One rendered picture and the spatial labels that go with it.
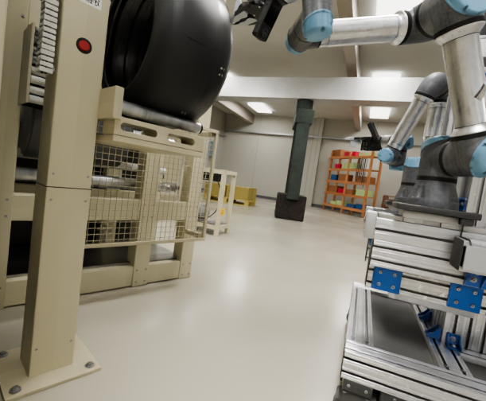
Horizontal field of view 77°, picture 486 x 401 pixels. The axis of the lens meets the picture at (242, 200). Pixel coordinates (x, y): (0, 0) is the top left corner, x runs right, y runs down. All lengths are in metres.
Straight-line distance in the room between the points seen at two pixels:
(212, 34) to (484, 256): 1.05
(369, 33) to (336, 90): 5.84
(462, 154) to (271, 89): 6.35
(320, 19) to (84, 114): 0.74
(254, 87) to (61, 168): 6.51
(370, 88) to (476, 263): 6.00
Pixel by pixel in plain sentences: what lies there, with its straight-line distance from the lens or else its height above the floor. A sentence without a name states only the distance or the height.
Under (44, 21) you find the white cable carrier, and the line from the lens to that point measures 1.14.
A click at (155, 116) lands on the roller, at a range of 1.13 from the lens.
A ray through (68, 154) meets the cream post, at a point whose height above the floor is 0.72.
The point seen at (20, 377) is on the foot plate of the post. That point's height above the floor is 0.01.
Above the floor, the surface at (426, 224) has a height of 0.66.
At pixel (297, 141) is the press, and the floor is 1.66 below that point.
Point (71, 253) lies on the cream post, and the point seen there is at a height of 0.41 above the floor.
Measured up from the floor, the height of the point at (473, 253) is 0.61.
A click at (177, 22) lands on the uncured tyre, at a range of 1.10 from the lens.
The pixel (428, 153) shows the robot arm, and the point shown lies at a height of 0.89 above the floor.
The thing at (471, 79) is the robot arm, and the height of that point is 1.07.
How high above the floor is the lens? 0.72
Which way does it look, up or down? 4 degrees down
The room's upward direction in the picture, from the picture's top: 8 degrees clockwise
